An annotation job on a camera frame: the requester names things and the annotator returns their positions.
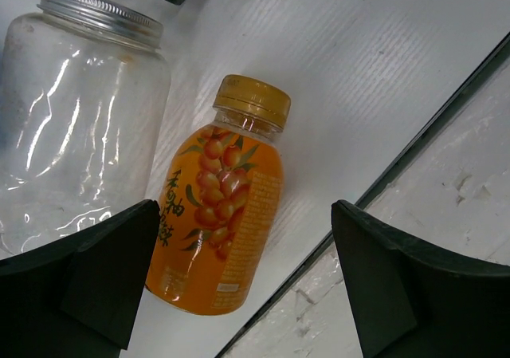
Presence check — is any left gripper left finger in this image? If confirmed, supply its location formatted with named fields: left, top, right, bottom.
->
left=1, top=199, right=159, bottom=357

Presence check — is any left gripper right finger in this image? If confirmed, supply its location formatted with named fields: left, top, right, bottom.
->
left=331, top=200, right=509, bottom=357

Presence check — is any orange juice bottle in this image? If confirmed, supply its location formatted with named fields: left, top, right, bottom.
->
left=146, top=75, right=291, bottom=316

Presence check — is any clear jar with metal lid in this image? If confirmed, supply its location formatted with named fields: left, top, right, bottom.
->
left=1, top=0, right=171, bottom=258

